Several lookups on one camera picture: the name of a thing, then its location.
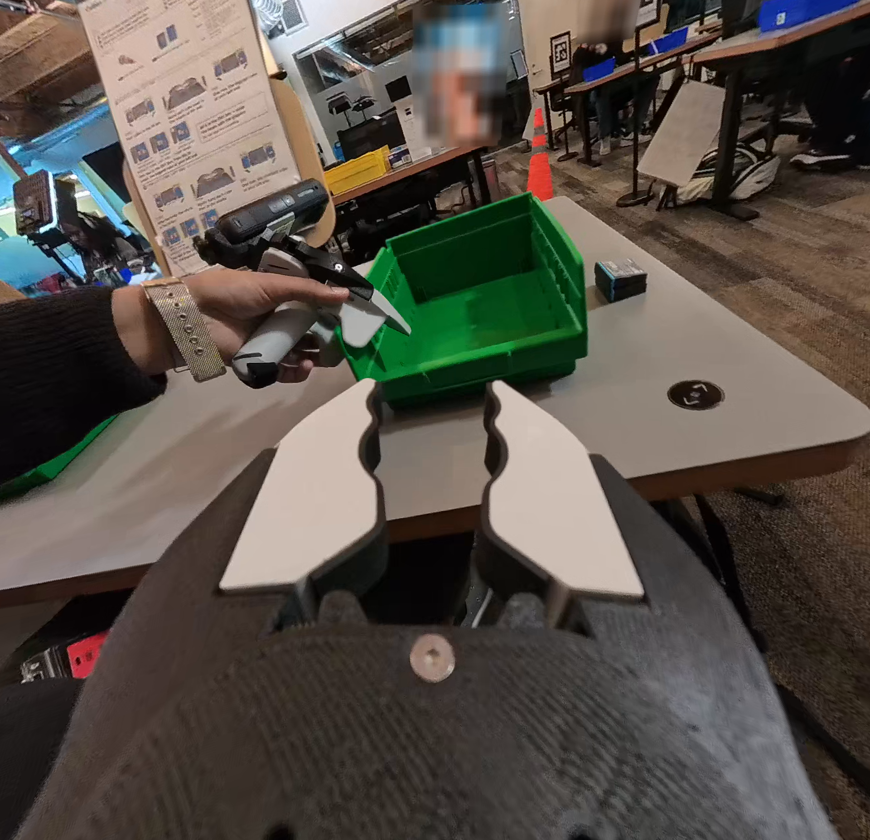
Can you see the white and black backpack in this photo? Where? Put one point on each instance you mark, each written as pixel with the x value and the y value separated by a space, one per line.
pixel 741 170

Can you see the yellow plastic bin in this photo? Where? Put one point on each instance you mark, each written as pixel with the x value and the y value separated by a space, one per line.
pixel 357 170

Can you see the wood-edged office desk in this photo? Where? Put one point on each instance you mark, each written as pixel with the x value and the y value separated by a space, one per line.
pixel 768 44
pixel 421 163

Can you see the orange traffic cone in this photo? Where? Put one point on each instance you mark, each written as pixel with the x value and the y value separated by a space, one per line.
pixel 540 167

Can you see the light panel stand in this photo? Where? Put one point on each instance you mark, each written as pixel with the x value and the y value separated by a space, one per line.
pixel 34 204

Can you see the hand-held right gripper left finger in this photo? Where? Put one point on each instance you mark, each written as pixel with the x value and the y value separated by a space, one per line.
pixel 312 500

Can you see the grey seat chair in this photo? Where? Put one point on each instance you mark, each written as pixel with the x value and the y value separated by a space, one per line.
pixel 683 133

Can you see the small black blue-striped box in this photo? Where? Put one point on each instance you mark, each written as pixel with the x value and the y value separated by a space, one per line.
pixel 620 279

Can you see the person's left hand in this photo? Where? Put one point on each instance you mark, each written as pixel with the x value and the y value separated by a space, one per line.
pixel 245 303

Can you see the round metal desk cap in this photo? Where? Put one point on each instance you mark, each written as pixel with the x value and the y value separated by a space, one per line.
pixel 694 394

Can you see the grey desk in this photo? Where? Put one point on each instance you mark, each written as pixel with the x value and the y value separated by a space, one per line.
pixel 680 350

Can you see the instruction sheet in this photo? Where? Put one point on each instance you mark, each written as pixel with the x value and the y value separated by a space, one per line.
pixel 190 105

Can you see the silver mesh wristwatch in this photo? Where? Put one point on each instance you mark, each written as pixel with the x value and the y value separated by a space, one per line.
pixel 183 330

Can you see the blue plastic bin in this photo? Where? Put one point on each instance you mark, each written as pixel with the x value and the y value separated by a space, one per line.
pixel 815 0

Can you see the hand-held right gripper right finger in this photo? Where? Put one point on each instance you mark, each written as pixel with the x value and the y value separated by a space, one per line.
pixel 557 507

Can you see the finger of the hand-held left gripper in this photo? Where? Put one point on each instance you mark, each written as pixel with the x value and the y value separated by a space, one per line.
pixel 363 323

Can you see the red-labelled black case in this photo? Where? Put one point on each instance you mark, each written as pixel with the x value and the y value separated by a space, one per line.
pixel 85 653

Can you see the printed marker sign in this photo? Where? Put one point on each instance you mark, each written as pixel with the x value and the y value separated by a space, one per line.
pixel 561 52

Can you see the green plastic bin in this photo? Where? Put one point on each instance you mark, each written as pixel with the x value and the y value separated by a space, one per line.
pixel 476 316
pixel 54 462

